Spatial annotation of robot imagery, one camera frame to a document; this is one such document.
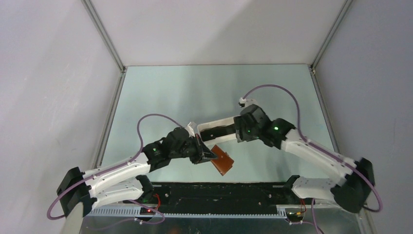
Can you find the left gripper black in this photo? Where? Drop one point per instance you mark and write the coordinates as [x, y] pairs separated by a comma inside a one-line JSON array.
[[200, 150]]

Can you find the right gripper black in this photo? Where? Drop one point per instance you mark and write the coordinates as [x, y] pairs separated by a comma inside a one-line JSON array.
[[239, 125]]

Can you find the brown leather card holder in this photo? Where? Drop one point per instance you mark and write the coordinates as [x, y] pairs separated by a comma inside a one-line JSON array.
[[223, 162]]

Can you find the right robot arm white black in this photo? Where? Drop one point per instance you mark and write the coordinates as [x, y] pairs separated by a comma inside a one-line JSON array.
[[349, 182]]

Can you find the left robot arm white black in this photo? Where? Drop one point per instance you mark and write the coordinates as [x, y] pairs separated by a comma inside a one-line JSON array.
[[127, 180]]

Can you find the white plastic tray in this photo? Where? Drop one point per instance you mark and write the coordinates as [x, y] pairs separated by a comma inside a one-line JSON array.
[[218, 131]]

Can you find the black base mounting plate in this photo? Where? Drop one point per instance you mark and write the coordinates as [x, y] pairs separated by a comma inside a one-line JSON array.
[[221, 198]]

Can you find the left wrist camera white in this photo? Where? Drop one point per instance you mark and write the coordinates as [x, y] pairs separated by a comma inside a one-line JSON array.
[[192, 129]]

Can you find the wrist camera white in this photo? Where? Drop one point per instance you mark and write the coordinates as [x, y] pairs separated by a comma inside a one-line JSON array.
[[245, 102], [192, 129]]

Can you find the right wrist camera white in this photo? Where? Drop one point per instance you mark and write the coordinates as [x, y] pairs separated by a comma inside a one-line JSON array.
[[245, 102]]

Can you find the right aluminium frame post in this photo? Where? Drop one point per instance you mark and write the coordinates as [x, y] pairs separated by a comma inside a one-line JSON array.
[[319, 78]]

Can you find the aluminium frame post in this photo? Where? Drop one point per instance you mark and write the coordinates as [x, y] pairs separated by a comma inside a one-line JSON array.
[[319, 78], [112, 77]]

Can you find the white slotted cable duct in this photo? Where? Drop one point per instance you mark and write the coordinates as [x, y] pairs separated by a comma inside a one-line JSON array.
[[135, 211]]

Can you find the left aluminium frame post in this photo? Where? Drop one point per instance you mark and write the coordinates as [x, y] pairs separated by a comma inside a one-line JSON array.
[[112, 77]]

